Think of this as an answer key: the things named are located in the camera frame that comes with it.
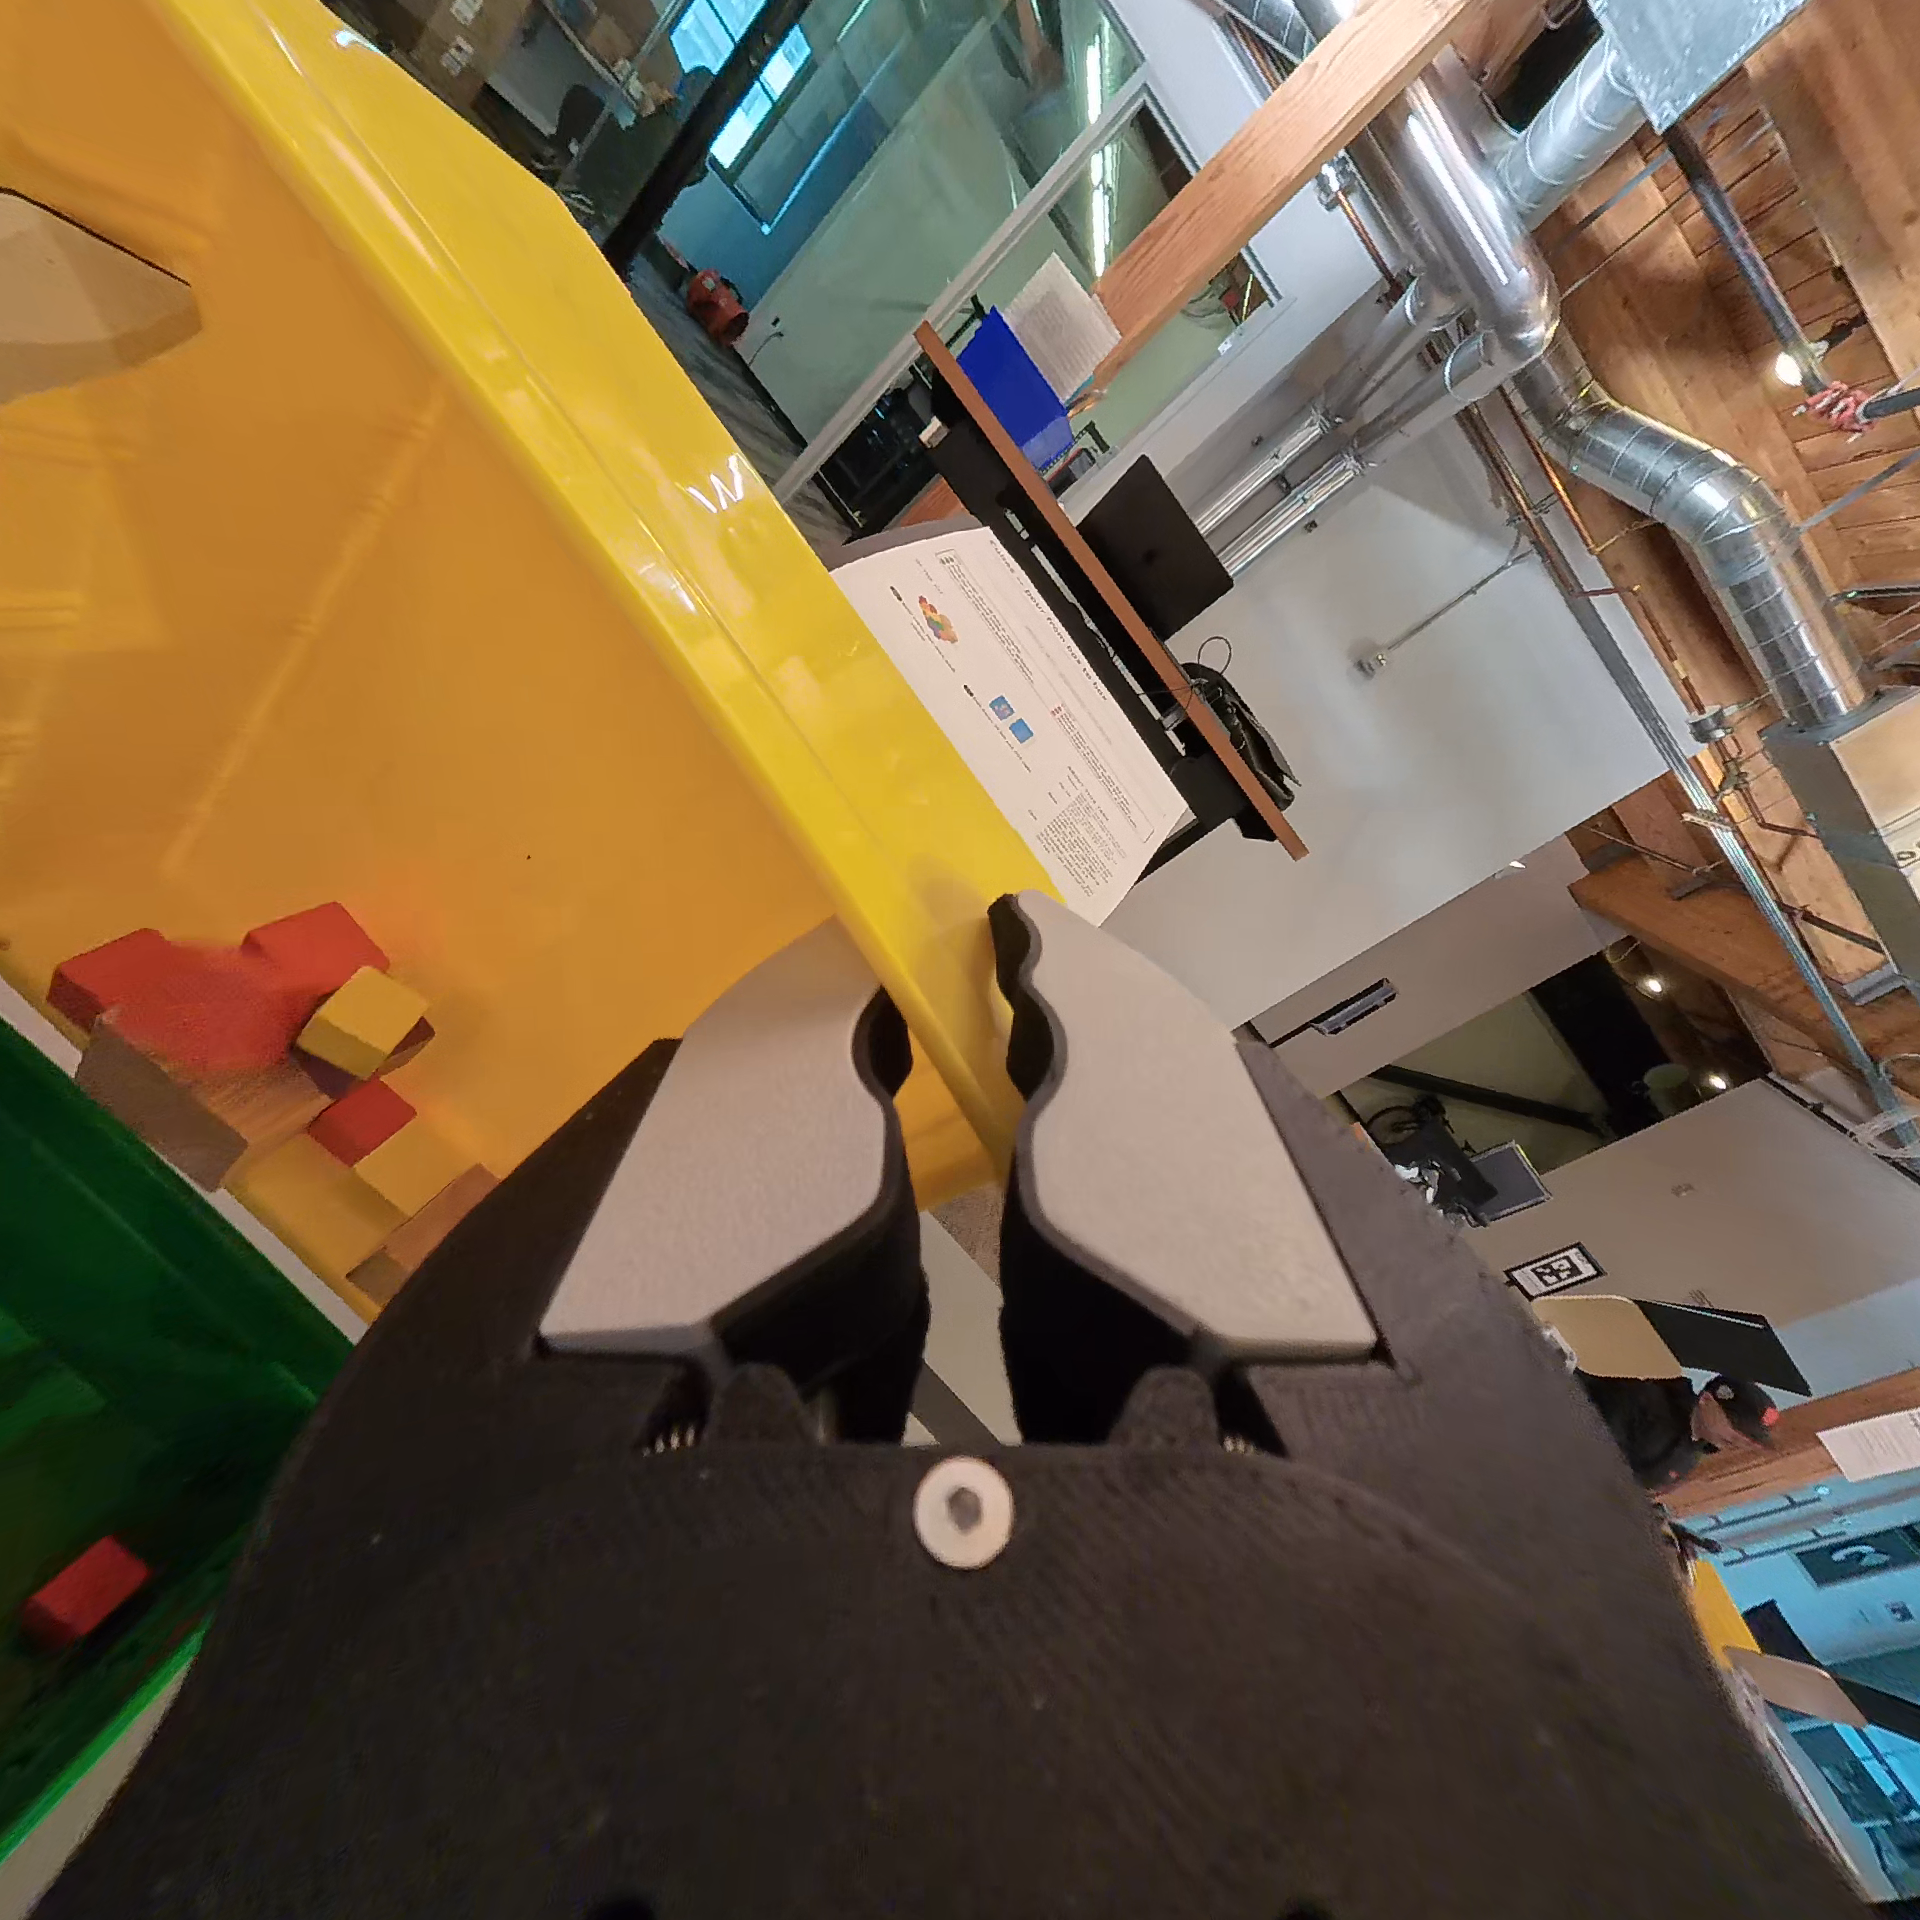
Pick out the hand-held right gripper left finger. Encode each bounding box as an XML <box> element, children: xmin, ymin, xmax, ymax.
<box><xmin>537</xmin><ymin>918</ymin><xmax>929</xmax><ymax>1445</ymax></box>

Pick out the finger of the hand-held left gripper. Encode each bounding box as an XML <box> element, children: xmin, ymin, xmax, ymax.
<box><xmin>0</xmin><ymin>188</ymin><xmax>204</xmax><ymax>407</ymax></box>

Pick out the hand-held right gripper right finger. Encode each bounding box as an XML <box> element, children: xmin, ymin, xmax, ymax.
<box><xmin>987</xmin><ymin>887</ymin><xmax>1383</xmax><ymax>1448</ymax></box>

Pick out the yellow plastic box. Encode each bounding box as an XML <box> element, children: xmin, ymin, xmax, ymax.
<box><xmin>0</xmin><ymin>0</ymin><xmax>1071</xmax><ymax>1328</ymax></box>

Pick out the pile of wooden cubes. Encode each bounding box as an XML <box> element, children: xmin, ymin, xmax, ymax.
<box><xmin>47</xmin><ymin>901</ymin><xmax>506</xmax><ymax>1310</ymax></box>

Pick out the green plastic box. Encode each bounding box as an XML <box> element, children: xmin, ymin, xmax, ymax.
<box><xmin>0</xmin><ymin>1020</ymin><xmax>359</xmax><ymax>1823</ymax></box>

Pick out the single small red cube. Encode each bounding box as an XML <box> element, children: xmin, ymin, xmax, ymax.
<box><xmin>18</xmin><ymin>1535</ymin><xmax>156</xmax><ymax>1653</ymax></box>

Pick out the tilted beige and black board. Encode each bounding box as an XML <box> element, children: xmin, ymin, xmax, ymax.
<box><xmin>1530</xmin><ymin>1293</ymin><xmax>1816</xmax><ymax>1401</ymax></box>

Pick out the printed instruction sheet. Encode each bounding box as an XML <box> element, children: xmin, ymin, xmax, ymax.
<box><xmin>829</xmin><ymin>521</ymin><xmax>1194</xmax><ymax>927</ymax></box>

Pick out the black laptop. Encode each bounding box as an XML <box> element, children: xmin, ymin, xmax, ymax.
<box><xmin>1080</xmin><ymin>457</ymin><xmax>1235</xmax><ymax>639</ymax></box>

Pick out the blue plastic bin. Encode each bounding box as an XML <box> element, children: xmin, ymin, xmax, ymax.
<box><xmin>956</xmin><ymin>307</ymin><xmax>1085</xmax><ymax>479</ymax></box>

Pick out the black bag with cables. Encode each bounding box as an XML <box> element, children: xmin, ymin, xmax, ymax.
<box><xmin>1175</xmin><ymin>637</ymin><xmax>1299</xmax><ymax>811</ymax></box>

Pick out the wooden desk with black frame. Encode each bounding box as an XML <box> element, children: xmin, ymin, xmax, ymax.
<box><xmin>914</xmin><ymin>321</ymin><xmax>1309</xmax><ymax>860</ymax></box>

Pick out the silver air duct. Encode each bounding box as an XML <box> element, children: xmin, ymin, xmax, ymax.
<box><xmin>1290</xmin><ymin>0</ymin><xmax>1920</xmax><ymax>729</ymax></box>

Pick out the wooden support post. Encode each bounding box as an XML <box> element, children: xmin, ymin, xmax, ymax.
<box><xmin>1096</xmin><ymin>0</ymin><xmax>1503</xmax><ymax>337</ymax></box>

